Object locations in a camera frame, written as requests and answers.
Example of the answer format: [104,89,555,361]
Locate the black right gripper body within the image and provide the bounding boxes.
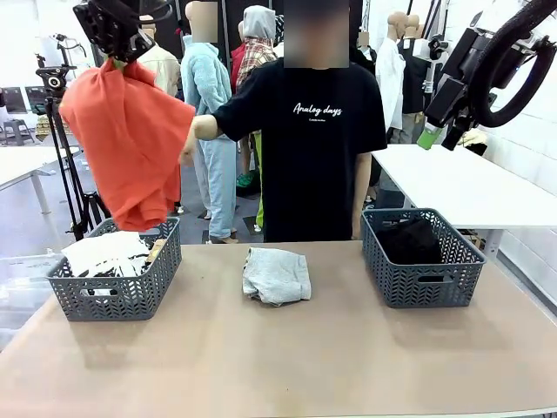
[452,28,530,91]

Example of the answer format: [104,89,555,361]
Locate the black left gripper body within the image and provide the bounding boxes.
[72,0,157,62]

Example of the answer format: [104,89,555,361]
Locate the orange T-shirt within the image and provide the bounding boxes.
[58,58,197,233]

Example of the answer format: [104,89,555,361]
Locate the black shorts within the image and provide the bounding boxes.
[374,217,443,266]

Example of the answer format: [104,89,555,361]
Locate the white black print T-shirt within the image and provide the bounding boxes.
[61,230,151,298]

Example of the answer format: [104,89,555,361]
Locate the brown cardboard hang tag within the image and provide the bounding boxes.
[145,238,169,265]

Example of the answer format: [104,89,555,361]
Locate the grey shorts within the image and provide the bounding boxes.
[242,246,312,307]

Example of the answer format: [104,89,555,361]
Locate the person's left forearm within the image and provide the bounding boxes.
[354,152,373,219]

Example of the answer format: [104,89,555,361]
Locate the person's right forearm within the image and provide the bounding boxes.
[191,115,219,143]

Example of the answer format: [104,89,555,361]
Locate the person's right hand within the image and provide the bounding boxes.
[179,125,199,167]

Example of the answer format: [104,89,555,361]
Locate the pale yellow cloth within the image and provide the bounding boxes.
[463,129,489,147]

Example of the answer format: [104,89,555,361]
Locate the mannequin in black shirt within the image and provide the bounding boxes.
[398,14,440,145]

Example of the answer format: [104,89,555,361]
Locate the large white table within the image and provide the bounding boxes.
[372,143,557,259]

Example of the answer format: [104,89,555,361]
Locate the mannequin in cream shirt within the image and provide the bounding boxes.
[139,15,184,217]

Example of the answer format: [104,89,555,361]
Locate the black leaning poles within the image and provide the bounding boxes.
[424,0,452,43]

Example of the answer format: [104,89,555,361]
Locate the mannequin in white shirt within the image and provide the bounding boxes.
[374,11,408,145]

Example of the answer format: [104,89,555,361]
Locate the mannequin in blue fleece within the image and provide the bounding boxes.
[180,2,240,244]

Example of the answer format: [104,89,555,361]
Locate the dark monitor screen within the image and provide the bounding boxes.
[0,86,27,115]
[24,85,47,114]

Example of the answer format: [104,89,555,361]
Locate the mannequin in black jacket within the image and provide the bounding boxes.
[347,30,378,82]

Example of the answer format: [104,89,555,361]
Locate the patterned tablecloth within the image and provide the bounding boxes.
[35,113,66,141]

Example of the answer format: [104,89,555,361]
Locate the mannequin in red garment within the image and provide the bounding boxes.
[230,20,247,92]

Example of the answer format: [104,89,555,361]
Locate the grey stool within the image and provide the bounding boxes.
[3,119,37,147]

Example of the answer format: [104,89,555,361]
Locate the small white table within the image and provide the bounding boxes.
[0,146,82,214]

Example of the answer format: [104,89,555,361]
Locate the mannequin in plaid hoodie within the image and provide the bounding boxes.
[234,5,285,91]

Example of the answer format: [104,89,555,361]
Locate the person in black T-shirt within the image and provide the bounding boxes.
[211,0,388,244]

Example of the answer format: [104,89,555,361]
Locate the grey plastic woven basket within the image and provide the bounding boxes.
[361,207,487,309]
[46,216,183,322]

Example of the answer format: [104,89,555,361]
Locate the mannequin in neon green trousers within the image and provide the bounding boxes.
[250,130,267,233]

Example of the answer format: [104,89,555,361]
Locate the clear plastic storage box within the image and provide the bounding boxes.
[0,252,67,349]

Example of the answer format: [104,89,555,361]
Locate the black right arm cable sleeve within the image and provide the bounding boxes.
[471,0,557,130]

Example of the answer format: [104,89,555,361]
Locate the black arm cable sleeve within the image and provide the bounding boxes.
[471,0,557,130]
[138,0,174,25]

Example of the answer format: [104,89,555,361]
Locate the black left arm cable sleeve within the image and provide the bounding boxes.
[138,0,174,25]

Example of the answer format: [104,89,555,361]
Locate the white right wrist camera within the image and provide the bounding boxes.
[412,37,450,61]

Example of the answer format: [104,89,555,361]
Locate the black camera tripod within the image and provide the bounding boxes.
[45,96,113,242]

